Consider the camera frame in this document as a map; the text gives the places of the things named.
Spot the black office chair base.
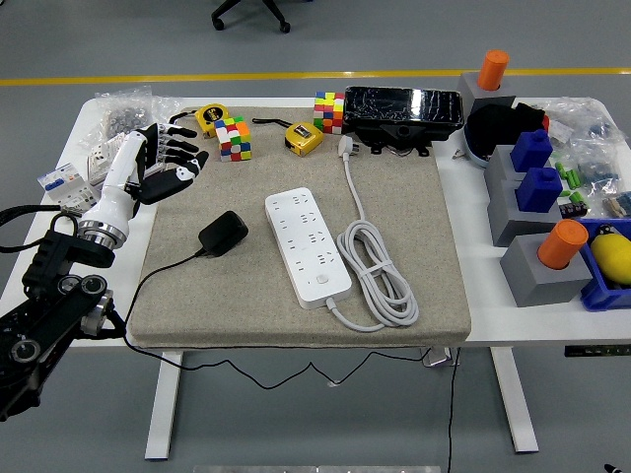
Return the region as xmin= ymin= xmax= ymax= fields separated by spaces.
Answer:
xmin=210 ymin=0 xmax=292 ymax=34

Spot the black cap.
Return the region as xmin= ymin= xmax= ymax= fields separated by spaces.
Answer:
xmin=465 ymin=101 xmax=548 ymax=159

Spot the white power strip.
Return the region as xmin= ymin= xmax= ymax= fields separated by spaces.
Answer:
xmin=264 ymin=186 xmax=354 ymax=311

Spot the white wall socket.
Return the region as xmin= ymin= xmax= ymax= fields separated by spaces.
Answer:
xmin=87 ymin=136 xmax=124 ymax=186

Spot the clear bag of metal nuts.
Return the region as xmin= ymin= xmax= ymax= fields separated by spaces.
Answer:
xmin=81 ymin=86 xmax=183 ymax=149

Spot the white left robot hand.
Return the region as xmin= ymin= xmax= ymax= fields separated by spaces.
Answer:
xmin=80 ymin=122 xmax=211 ymax=233

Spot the black table control panel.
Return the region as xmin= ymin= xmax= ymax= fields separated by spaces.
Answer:
xmin=564 ymin=345 xmax=631 ymax=358

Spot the orange cylinder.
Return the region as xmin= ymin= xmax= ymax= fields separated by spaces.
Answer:
xmin=476 ymin=48 xmax=511 ymax=93
xmin=536 ymin=219 xmax=591 ymax=271

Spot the clear bag of beige parts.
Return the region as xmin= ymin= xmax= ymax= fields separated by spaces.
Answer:
xmin=601 ymin=190 xmax=631 ymax=219

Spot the rubik's cube with white face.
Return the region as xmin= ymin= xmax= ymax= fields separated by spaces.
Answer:
xmin=214 ymin=115 xmax=254 ymax=163

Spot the blue block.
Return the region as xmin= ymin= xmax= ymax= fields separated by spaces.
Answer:
xmin=510 ymin=128 xmax=554 ymax=173
xmin=515 ymin=167 xmax=564 ymax=214

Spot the white blue circuit breaker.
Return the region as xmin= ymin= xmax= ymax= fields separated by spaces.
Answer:
xmin=37 ymin=166 xmax=100 ymax=217

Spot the thin black adapter cord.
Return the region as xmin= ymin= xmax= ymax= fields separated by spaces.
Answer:
xmin=122 ymin=249 xmax=430 ymax=391

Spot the rubik's cube with yellow face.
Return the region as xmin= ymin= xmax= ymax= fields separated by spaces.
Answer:
xmin=313 ymin=91 xmax=346 ymax=135

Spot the small black component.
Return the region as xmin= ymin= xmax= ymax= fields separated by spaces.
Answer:
xmin=559 ymin=191 xmax=589 ymax=219

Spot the yellow toy fruit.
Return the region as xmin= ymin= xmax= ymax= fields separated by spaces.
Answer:
xmin=590 ymin=224 xmax=631 ymax=288

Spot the yellow tape measure black clip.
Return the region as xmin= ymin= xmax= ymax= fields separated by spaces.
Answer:
xmin=251 ymin=116 xmax=325 ymax=158

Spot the grey-brown mat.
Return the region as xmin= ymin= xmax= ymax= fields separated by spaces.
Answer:
xmin=126 ymin=105 xmax=473 ymax=350

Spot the metal bracket under table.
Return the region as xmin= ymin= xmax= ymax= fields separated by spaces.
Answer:
xmin=422 ymin=347 xmax=462 ymax=369

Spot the clear bag of blue parts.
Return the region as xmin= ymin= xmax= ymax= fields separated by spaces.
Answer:
xmin=571 ymin=140 xmax=631 ymax=198

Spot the yellow tape measure black disc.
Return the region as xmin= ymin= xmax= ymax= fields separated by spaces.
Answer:
xmin=167 ymin=101 xmax=229 ymax=144

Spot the blue plastic bin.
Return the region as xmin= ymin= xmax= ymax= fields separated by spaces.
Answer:
xmin=576 ymin=217 xmax=631 ymax=313

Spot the white table leg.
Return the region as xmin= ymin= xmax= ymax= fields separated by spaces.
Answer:
xmin=144 ymin=350 xmax=184 ymax=462
xmin=490 ymin=347 xmax=539 ymax=454

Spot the black device cracked screen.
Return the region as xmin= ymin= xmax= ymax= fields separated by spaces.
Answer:
xmin=342 ymin=86 xmax=466 ymax=159

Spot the black hanging cable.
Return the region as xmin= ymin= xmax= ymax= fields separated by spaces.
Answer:
xmin=446 ymin=347 xmax=457 ymax=473

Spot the black power adapter plug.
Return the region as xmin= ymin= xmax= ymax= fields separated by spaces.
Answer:
xmin=197 ymin=210 xmax=250 ymax=258

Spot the clear bag of small parts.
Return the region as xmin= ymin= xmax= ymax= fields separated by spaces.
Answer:
xmin=541 ymin=97 xmax=623 ymax=149

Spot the grey block with hole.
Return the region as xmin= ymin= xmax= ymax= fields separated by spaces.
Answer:
xmin=456 ymin=71 xmax=518 ymax=124
xmin=500 ymin=235 xmax=595 ymax=309
xmin=483 ymin=144 xmax=531 ymax=188
xmin=486 ymin=179 xmax=573 ymax=247

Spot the white coiled power strip cord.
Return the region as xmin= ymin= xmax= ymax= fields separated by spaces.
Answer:
xmin=322 ymin=135 xmax=421 ymax=334

